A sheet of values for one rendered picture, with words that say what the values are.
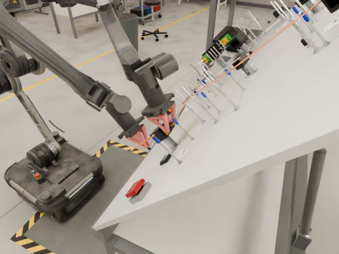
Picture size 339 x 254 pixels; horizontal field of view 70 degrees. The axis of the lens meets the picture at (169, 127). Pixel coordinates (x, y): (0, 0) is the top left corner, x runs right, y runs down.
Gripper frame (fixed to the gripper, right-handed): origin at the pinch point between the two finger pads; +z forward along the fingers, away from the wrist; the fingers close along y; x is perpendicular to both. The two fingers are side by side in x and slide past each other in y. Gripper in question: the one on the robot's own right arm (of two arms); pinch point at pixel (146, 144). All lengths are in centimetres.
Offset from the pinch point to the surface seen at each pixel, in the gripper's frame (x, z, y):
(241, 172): -48, 1, -22
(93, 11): 338, -180, 352
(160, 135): -11.7, -2.1, -1.7
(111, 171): 130, 31, 43
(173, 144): -10.7, 4.1, 1.3
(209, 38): 9, -12, 96
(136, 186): -13.3, 1.5, -20.4
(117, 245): 13.8, 20.3, -27.3
